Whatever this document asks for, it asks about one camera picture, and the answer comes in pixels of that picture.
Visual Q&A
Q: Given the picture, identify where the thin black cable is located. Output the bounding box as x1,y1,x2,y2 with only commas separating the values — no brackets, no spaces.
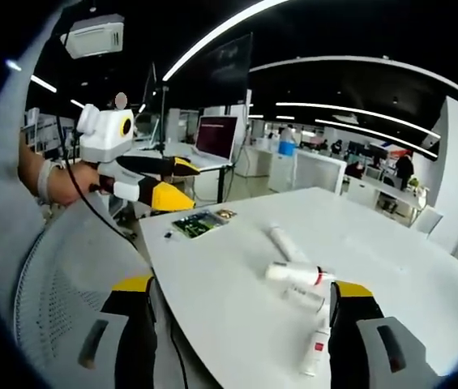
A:
168,323,190,389

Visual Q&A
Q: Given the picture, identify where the open laptop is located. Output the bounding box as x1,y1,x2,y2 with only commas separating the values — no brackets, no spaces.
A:
186,115,240,171

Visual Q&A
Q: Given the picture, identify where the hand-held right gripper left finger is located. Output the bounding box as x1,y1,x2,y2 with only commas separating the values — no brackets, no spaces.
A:
76,275,159,389

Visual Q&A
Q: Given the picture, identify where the person's left hand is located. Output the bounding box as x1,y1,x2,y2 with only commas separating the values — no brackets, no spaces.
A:
47,162,104,206

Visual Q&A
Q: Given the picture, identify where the grey mesh office chair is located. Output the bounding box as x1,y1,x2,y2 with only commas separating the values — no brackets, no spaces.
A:
12,208,153,365

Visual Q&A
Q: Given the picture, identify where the dark hanging monitor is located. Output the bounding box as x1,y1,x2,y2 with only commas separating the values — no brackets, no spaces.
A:
207,33,255,105

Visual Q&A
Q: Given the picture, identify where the white ceiling unit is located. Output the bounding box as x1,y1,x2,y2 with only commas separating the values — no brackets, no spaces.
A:
59,14,126,60

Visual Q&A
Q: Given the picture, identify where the black tripod stand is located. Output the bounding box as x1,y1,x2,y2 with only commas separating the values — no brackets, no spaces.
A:
153,84,171,161

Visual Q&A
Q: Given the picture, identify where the white skincare bottle red label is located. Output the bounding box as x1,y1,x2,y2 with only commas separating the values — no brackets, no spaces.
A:
298,315,332,378

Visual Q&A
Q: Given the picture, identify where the white laptop desk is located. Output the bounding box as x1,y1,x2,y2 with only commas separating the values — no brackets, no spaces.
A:
131,140,238,203

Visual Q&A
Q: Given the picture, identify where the white low cabinet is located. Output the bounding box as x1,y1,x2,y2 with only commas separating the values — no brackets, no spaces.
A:
269,148,348,195

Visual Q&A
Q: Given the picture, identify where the white skincare tube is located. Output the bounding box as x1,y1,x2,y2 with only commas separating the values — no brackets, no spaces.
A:
268,223,310,264

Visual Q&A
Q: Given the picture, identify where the white wristband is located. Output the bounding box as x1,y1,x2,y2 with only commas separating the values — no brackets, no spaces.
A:
36,159,66,203

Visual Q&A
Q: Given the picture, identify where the green circuit board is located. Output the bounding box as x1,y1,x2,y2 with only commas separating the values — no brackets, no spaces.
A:
171,210,229,240

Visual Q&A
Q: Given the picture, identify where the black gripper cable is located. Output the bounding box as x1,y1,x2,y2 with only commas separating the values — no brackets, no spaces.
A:
55,100,137,244

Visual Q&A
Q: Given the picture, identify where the white skincare bottle red ring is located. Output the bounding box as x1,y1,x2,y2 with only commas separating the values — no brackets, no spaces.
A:
263,261,336,287

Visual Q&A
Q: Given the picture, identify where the clear skincare bottle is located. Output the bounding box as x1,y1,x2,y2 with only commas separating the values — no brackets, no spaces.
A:
280,285,327,314

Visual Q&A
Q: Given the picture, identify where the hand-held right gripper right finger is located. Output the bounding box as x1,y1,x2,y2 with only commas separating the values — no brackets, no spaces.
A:
327,280,433,389

